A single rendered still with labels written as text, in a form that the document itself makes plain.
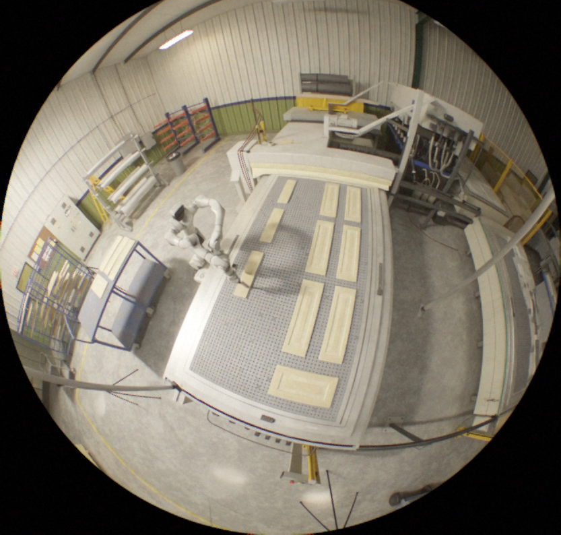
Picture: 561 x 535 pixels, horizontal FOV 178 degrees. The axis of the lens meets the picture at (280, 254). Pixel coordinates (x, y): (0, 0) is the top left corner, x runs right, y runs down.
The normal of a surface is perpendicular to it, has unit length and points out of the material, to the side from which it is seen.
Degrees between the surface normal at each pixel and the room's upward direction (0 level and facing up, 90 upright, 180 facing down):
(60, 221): 90
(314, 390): 0
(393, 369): 0
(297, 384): 0
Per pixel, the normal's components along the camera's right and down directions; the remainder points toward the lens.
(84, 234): 0.95, 0.20
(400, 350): -0.11, -0.53
